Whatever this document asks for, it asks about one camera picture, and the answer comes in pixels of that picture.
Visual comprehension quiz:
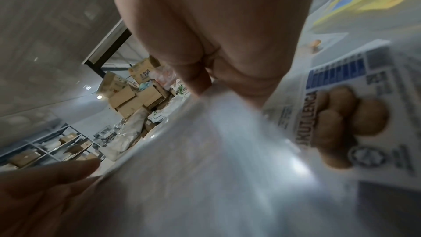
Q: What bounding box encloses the person's left hand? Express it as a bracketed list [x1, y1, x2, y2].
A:
[0, 158, 103, 237]

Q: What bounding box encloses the person's right hand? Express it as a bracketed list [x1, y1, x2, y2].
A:
[106, 0, 326, 111]

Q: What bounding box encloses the stack of bagged red headbands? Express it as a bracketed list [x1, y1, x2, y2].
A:
[58, 39, 421, 237]

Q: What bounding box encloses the grey metal shelf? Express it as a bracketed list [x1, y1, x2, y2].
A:
[0, 124, 109, 169]

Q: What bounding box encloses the white sack with blue print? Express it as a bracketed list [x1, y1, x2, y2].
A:
[146, 109, 172, 125]

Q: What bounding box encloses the heap of tilted cardboard boxes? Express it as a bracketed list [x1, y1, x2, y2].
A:
[98, 56, 174, 120]

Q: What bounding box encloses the grey table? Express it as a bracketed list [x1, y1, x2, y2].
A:
[294, 0, 421, 57]

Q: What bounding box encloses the black metal frame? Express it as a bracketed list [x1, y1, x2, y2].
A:
[81, 18, 133, 79]

